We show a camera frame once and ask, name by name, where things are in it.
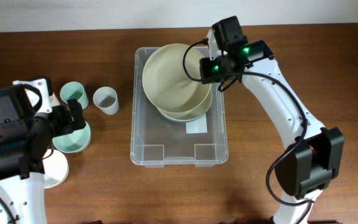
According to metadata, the beige bowl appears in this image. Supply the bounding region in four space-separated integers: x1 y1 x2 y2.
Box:
158 89 213 122
142 44 211 113

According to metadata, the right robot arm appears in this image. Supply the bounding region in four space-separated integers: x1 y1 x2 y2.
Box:
200 16 344 223

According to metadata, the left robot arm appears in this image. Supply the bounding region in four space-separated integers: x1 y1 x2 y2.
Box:
0 76 86 223

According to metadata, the beige cup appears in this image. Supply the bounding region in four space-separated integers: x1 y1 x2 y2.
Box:
49 93 60 108

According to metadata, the mint green bowl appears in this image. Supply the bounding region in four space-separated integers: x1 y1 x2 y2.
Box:
52 123 91 153

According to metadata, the mint green cup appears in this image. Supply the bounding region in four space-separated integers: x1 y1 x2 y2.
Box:
60 82 89 109

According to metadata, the grey cup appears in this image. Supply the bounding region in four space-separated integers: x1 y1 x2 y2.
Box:
93 86 119 115

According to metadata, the white bowl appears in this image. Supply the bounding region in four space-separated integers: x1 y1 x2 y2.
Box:
43 149 69 189

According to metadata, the white label in bin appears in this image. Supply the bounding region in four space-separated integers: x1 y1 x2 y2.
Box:
186 114 208 134

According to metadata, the clear plastic storage bin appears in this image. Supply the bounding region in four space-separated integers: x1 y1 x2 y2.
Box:
130 47 229 167

